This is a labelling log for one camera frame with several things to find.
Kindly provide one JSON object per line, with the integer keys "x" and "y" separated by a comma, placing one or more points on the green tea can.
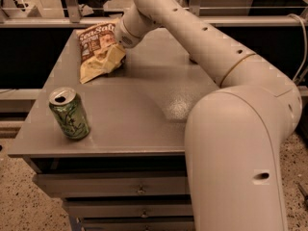
{"x": 67, "y": 108}

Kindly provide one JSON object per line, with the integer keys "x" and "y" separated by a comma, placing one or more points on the metal railing with glass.
{"x": 69, "y": 13}

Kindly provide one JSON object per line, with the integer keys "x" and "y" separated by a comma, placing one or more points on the brown sea salt chip bag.
{"x": 99, "y": 51}

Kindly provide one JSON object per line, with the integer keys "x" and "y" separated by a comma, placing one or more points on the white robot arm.
{"x": 233, "y": 135}

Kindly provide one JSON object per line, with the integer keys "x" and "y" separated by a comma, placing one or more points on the grey drawer cabinet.
{"x": 129, "y": 172}

